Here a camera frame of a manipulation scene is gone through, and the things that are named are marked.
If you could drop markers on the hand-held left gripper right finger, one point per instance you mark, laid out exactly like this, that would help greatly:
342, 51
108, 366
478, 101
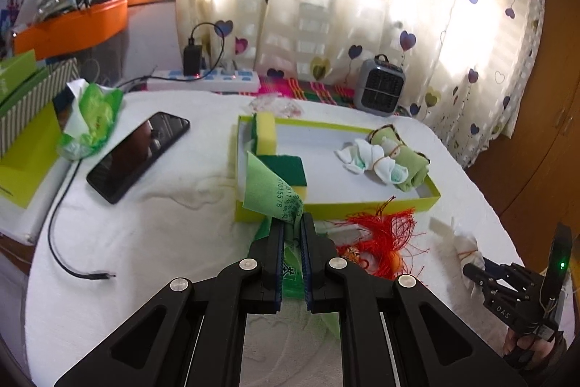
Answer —
308, 264

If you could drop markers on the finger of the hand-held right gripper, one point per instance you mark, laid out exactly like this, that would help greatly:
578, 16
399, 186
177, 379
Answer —
475, 277
496, 269

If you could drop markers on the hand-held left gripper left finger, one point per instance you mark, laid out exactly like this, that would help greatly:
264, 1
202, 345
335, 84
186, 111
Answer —
280, 264

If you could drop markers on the round white sock bundle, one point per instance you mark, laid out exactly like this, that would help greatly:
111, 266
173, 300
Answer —
466, 244

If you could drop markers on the green plastic packet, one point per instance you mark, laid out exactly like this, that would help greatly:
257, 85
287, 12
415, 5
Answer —
326, 323

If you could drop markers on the green printed cloth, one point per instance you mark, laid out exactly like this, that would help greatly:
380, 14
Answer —
272, 187

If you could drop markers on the orange tassel ornament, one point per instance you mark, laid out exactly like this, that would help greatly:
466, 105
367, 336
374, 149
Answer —
394, 263

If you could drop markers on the red tassel ornament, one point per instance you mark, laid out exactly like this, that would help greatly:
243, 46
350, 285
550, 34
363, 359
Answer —
394, 228

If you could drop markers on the yellow sponge green scourer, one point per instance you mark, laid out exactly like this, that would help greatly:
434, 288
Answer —
267, 133
281, 164

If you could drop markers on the long white sock bundle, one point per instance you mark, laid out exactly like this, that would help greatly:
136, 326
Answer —
362, 155

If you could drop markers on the green towel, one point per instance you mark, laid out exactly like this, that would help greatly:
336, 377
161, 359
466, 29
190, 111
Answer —
408, 169

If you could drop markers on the yellow-green cardboard box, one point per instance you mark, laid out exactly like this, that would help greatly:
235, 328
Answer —
317, 137

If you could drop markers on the person's right hand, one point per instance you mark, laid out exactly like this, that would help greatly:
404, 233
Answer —
528, 350

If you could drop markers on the wooden wardrobe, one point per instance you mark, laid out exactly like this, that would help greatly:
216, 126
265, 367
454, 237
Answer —
534, 119

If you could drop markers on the clear plastic bag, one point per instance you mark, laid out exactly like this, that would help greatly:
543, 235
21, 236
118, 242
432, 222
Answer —
276, 106

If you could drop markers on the plaid cloth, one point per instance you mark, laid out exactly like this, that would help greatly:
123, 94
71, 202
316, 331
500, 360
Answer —
317, 90

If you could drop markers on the black smartphone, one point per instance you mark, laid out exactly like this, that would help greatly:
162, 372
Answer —
136, 158

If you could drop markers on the small grey heater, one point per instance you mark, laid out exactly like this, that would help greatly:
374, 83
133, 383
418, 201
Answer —
380, 85

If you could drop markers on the white power strip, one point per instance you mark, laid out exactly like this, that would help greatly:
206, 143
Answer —
204, 81

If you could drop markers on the black power adapter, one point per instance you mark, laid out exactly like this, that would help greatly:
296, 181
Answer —
192, 59

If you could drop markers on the green tissue packet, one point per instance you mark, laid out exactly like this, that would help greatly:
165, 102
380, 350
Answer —
93, 119

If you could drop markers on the white slab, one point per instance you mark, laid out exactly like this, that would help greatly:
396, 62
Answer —
27, 219

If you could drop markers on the green striped gift box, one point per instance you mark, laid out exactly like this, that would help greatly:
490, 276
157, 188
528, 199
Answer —
27, 169

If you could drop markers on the grey striped box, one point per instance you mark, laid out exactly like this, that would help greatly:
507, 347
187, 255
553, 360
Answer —
31, 101

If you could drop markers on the orange tray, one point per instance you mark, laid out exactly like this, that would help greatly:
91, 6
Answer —
77, 29

